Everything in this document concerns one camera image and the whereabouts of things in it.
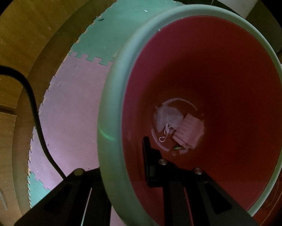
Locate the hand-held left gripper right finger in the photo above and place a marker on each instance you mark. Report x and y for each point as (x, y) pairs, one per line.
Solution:
(155, 167)

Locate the white face mask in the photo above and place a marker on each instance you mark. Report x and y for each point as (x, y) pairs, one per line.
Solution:
(166, 116)

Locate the small green battery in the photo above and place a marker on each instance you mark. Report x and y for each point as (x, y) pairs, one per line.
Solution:
(178, 148)

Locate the red bed skirt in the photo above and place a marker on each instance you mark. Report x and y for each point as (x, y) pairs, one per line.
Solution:
(279, 193)

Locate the red bucket with green rim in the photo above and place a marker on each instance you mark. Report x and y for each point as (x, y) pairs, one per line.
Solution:
(225, 75)

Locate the green foam floor mat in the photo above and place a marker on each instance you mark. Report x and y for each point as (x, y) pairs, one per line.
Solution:
(122, 23)
(37, 190)

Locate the pink foam floor mat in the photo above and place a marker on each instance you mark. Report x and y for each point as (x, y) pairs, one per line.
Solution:
(72, 113)

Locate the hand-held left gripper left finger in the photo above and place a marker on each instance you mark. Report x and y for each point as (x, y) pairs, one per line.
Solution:
(68, 193)

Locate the dark wooden nightstand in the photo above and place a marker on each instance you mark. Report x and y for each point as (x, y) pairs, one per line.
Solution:
(270, 28)

